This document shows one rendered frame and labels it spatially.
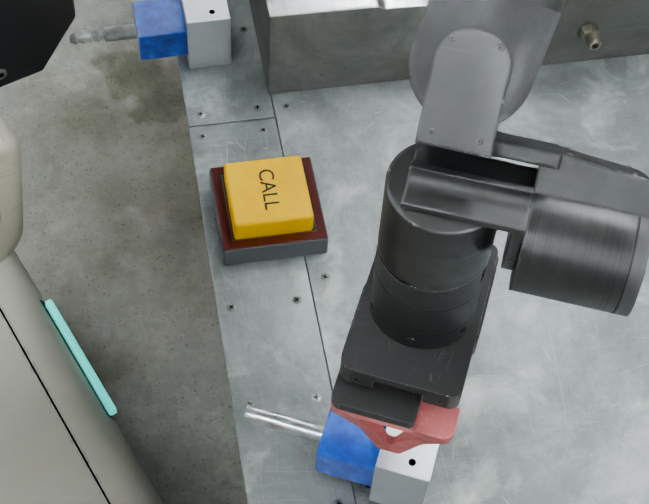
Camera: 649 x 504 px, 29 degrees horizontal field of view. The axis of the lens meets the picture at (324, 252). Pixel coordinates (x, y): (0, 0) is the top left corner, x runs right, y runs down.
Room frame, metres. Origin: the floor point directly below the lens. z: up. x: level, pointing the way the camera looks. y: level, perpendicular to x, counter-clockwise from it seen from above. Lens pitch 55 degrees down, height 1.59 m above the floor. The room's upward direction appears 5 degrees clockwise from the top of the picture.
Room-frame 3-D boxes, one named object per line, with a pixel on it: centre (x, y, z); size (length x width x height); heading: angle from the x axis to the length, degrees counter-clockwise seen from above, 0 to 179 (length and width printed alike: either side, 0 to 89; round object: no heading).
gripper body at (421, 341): (0.36, -0.06, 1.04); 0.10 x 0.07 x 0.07; 168
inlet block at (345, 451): (0.37, -0.02, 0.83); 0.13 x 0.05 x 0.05; 78
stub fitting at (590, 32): (0.75, -0.21, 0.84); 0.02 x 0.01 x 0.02; 14
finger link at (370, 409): (0.34, -0.05, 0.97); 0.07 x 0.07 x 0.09; 78
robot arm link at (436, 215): (0.36, -0.06, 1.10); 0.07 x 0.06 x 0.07; 80
